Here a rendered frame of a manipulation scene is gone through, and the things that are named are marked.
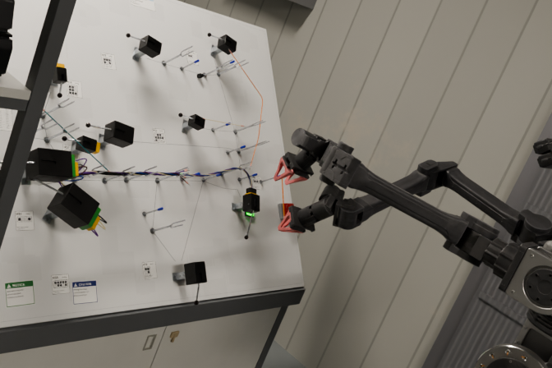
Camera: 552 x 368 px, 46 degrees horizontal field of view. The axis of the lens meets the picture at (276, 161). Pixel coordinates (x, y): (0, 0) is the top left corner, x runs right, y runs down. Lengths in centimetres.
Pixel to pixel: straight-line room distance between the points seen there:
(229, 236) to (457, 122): 146
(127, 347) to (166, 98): 78
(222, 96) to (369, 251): 145
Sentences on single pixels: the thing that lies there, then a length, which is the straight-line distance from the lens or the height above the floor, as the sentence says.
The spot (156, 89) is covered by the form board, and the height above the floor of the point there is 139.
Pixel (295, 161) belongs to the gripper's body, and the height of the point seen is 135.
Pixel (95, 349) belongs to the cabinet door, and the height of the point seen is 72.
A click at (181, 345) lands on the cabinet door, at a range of 221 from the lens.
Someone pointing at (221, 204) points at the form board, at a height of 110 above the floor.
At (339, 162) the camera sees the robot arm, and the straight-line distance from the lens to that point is 157.
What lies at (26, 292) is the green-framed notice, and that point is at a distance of 175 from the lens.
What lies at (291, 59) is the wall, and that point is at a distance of 382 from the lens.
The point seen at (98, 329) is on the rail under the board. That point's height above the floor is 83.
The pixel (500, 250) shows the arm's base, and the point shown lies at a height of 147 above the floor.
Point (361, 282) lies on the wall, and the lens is 350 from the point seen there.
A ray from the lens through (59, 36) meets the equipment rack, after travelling 138.
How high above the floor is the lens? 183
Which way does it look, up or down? 14 degrees down
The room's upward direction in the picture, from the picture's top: 22 degrees clockwise
